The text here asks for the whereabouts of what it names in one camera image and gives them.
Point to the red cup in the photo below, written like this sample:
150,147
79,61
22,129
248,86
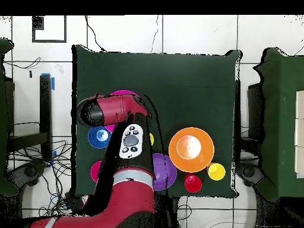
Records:
193,183

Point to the black upright stand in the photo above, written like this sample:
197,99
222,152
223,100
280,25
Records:
45,114

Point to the dark green table cloth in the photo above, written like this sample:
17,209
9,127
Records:
190,95

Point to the black equipment stand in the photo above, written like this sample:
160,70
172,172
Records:
167,213

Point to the small crimson bowl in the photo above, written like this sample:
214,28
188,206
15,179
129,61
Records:
95,171

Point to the large orange bowl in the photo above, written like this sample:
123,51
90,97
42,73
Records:
191,149

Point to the green cloth side table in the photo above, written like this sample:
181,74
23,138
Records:
280,118
6,185

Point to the black office chair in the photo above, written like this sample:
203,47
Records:
30,171
249,172

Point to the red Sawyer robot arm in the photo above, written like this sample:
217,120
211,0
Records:
123,197

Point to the large pink bowl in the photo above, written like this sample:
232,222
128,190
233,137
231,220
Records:
123,92

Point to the black power adapter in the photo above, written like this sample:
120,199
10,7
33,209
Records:
72,199

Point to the blue bowl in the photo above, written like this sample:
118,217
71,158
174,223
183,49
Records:
93,140

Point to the purple bowl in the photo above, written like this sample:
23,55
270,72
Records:
167,172

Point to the black square floor frame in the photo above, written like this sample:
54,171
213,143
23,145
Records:
38,23

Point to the yellow cup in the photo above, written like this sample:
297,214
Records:
152,139
216,172

